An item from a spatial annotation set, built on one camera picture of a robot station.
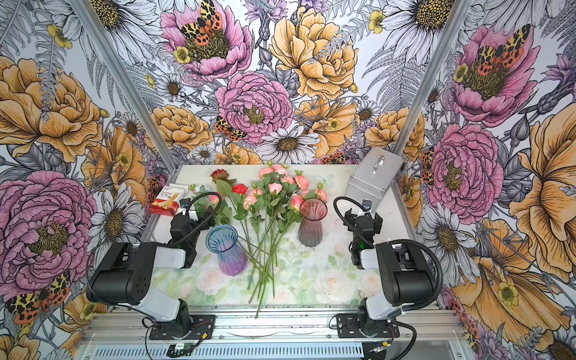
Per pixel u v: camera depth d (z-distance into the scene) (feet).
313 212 2.81
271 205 3.26
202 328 2.41
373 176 3.23
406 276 1.51
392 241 1.75
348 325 2.44
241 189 3.47
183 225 2.43
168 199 3.38
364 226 2.39
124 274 1.52
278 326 2.50
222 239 2.53
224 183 3.57
